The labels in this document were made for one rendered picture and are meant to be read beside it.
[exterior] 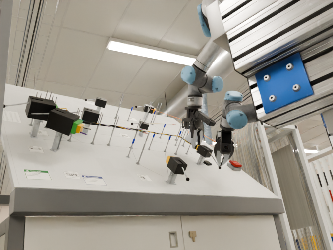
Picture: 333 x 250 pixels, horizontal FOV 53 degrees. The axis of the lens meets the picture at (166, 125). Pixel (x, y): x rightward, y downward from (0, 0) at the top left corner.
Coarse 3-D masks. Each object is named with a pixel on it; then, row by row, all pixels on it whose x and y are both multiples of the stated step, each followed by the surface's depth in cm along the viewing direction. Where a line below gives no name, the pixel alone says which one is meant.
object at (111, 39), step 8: (112, 40) 404; (120, 40) 410; (112, 48) 415; (120, 48) 416; (128, 48) 418; (136, 48) 420; (144, 48) 424; (152, 48) 428; (160, 48) 435; (144, 56) 439; (152, 56) 439; (160, 56) 441; (168, 56) 443; (176, 56) 446; (184, 56) 450; (192, 56) 457
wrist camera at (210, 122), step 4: (196, 112) 165; (200, 112) 166; (196, 116) 165; (200, 116) 163; (204, 116) 162; (204, 120) 162; (208, 120) 160; (212, 120) 160; (208, 124) 160; (212, 124) 160
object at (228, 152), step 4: (224, 132) 146; (228, 132) 146; (224, 136) 145; (228, 136) 145; (224, 140) 144; (228, 140) 144; (224, 144) 143; (228, 144) 143; (220, 148) 144; (224, 148) 142; (228, 148) 142; (220, 152) 144; (224, 152) 142; (228, 152) 142
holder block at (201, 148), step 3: (201, 147) 161; (204, 147) 161; (207, 147) 163; (198, 150) 162; (201, 150) 161; (207, 150) 159; (210, 150) 161; (201, 153) 161; (204, 153) 160; (207, 153) 160; (204, 156) 160; (207, 156) 161; (210, 156) 162
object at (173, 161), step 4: (172, 160) 128; (176, 160) 127; (180, 160) 129; (168, 164) 129; (172, 164) 127; (176, 164) 125; (180, 164) 125; (184, 164) 126; (172, 168) 127; (176, 168) 125; (180, 168) 126; (184, 168) 127; (172, 172) 129; (176, 172) 126; (180, 172) 127; (184, 172) 124; (172, 176) 128; (168, 180) 130; (172, 180) 129; (188, 180) 122; (172, 184) 130
